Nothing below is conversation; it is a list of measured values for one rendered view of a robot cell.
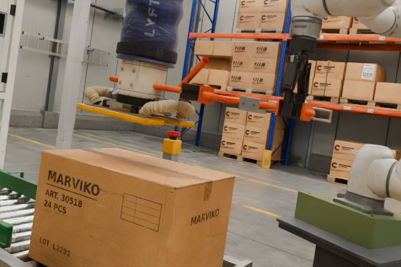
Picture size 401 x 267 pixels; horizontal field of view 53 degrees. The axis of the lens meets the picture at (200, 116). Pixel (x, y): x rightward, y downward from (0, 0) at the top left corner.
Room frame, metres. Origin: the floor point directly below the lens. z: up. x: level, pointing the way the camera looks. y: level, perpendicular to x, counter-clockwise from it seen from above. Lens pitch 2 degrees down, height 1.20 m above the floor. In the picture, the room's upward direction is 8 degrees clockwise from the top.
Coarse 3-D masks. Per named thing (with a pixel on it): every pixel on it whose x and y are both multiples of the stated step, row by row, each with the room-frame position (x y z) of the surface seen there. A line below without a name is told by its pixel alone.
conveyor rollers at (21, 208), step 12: (0, 192) 2.22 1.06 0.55; (12, 192) 2.28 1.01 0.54; (0, 204) 2.03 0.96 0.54; (12, 204) 2.08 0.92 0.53; (24, 204) 2.06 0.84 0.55; (0, 216) 1.85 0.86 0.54; (12, 216) 1.90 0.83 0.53; (24, 216) 1.87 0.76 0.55; (24, 228) 1.76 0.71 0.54; (12, 240) 1.61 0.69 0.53; (24, 240) 1.66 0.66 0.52; (12, 252) 1.52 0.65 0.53; (24, 252) 1.48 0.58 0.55; (36, 264) 1.41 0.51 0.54
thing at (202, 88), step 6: (186, 84) 1.33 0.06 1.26; (192, 84) 1.39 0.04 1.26; (180, 90) 1.35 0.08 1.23; (186, 90) 1.33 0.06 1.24; (192, 90) 1.32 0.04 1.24; (198, 90) 1.30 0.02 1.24; (204, 90) 1.32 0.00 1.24; (210, 90) 1.35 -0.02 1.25; (180, 96) 1.34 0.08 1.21; (186, 96) 1.32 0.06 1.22; (192, 96) 1.31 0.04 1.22; (198, 96) 1.31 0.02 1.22; (198, 102) 1.31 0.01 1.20; (204, 102) 1.33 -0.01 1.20; (210, 102) 1.36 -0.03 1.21
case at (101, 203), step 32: (64, 160) 1.38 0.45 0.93; (96, 160) 1.39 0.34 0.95; (128, 160) 1.49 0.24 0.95; (160, 160) 1.60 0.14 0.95; (64, 192) 1.37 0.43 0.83; (96, 192) 1.30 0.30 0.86; (128, 192) 1.23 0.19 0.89; (160, 192) 1.17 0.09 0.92; (192, 192) 1.23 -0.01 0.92; (224, 192) 1.43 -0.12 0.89; (32, 224) 1.45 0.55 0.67; (64, 224) 1.36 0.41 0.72; (96, 224) 1.29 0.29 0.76; (128, 224) 1.22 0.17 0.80; (160, 224) 1.16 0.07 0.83; (192, 224) 1.25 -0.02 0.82; (224, 224) 1.46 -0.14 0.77; (32, 256) 1.43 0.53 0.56; (64, 256) 1.35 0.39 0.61; (96, 256) 1.28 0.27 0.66; (128, 256) 1.22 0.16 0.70; (160, 256) 1.16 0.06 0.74; (192, 256) 1.28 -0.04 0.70
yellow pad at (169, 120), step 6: (120, 108) 1.61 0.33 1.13; (126, 108) 1.61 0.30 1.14; (156, 114) 1.52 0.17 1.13; (162, 114) 1.56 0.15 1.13; (168, 120) 1.47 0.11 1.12; (174, 120) 1.46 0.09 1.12; (180, 120) 1.48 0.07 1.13; (186, 120) 1.52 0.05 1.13; (186, 126) 1.48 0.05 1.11; (192, 126) 1.52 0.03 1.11
